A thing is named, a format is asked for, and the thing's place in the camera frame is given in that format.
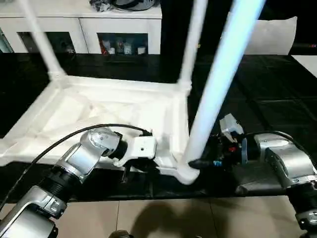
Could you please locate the white sideboard cabinet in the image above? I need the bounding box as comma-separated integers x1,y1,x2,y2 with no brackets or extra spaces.
0,0,163,56

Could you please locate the black work mat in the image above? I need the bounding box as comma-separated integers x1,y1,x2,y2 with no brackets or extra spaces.
0,53,317,202

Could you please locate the black bar with red light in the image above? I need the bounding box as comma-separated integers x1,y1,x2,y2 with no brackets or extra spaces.
291,43,317,49

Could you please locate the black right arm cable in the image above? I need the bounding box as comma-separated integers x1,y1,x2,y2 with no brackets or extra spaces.
237,130,317,175

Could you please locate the grey cushion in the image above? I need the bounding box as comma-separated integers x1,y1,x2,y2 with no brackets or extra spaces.
244,15,298,56

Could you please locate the white flat board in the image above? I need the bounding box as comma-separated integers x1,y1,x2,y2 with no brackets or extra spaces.
290,54,317,78

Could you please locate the black cabinet with gold label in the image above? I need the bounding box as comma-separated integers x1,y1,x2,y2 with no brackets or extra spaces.
160,0,234,84

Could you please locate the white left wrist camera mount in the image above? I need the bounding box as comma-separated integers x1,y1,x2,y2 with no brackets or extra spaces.
112,135,159,169

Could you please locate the white plastic table leg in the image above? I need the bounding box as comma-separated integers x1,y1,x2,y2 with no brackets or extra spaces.
182,0,267,170
176,0,209,93
23,0,68,83

